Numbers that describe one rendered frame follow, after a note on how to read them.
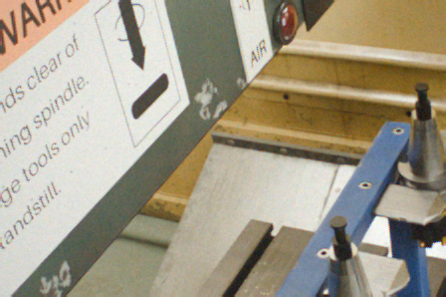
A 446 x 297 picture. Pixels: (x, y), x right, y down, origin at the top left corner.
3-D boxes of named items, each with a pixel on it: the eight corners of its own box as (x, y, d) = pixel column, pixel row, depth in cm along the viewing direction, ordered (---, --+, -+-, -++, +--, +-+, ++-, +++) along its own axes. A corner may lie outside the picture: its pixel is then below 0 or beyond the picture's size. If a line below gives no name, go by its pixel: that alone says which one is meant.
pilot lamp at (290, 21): (303, 30, 54) (297, -3, 52) (287, 49, 52) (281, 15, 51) (294, 29, 54) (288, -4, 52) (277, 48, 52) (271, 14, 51)
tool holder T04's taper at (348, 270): (334, 284, 86) (327, 231, 82) (379, 290, 84) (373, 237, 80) (321, 318, 83) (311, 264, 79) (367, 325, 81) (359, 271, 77)
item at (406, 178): (417, 159, 104) (415, 143, 102) (465, 173, 101) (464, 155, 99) (390, 191, 100) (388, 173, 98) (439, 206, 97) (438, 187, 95)
